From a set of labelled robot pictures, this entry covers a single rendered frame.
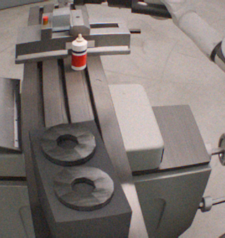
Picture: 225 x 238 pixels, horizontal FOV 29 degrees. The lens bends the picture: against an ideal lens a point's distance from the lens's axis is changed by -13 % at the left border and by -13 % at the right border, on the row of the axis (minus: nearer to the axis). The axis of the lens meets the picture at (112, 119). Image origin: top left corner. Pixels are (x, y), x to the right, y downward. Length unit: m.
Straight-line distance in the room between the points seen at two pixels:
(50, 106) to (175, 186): 0.44
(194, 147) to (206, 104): 1.45
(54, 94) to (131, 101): 0.26
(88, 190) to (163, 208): 0.75
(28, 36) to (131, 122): 0.40
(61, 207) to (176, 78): 2.37
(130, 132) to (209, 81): 1.83
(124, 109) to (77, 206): 0.70
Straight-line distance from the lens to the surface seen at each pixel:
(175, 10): 0.98
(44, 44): 1.33
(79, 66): 1.28
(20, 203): 1.33
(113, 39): 1.35
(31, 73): 1.29
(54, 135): 0.78
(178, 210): 1.47
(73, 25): 1.30
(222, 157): 1.56
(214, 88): 2.99
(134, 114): 1.32
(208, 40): 0.94
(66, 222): 0.66
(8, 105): 1.29
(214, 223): 2.14
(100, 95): 1.19
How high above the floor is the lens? 1.65
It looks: 39 degrees down
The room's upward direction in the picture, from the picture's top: 3 degrees clockwise
